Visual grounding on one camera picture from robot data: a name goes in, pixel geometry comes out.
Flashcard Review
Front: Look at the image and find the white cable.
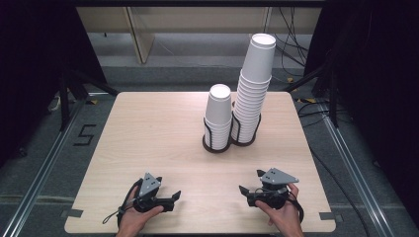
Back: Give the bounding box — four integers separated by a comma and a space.
47, 95, 62, 113

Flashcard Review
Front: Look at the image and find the tall stack of white cups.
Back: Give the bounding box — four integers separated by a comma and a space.
230, 70, 273, 144

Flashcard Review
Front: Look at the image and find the person's right hand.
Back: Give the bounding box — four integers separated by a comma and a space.
255, 183, 305, 237

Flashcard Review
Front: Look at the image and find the black metal stand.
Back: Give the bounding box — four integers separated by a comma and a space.
283, 48, 340, 127
58, 65, 120, 132

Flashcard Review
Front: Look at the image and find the dark curtain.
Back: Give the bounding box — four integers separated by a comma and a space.
0, 0, 108, 167
304, 0, 419, 226

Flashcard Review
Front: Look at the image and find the person's left hand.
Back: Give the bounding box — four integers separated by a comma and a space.
116, 187, 165, 237

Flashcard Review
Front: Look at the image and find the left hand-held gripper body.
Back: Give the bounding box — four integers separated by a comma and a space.
132, 172, 176, 213

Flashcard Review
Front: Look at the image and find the black cable bundle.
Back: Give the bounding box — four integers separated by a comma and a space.
263, 6, 310, 68

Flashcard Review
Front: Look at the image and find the black wire cup holder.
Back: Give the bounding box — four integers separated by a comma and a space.
202, 101, 262, 154

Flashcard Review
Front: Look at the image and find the aluminium floor rail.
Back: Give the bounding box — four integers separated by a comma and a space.
1, 95, 88, 237
320, 105, 396, 237

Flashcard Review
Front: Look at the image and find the long black floor cable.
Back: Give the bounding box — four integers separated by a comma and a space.
309, 146, 372, 237

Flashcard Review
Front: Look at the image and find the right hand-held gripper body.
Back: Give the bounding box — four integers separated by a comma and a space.
246, 167, 300, 210

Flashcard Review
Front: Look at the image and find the grey tape strip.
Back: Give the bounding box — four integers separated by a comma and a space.
60, 208, 84, 219
319, 211, 344, 221

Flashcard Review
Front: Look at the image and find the beige wooden furniture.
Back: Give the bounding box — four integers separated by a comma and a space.
76, 6, 322, 65

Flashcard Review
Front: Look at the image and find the black gripper strap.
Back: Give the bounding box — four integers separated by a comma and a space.
286, 192, 305, 225
102, 179, 145, 228

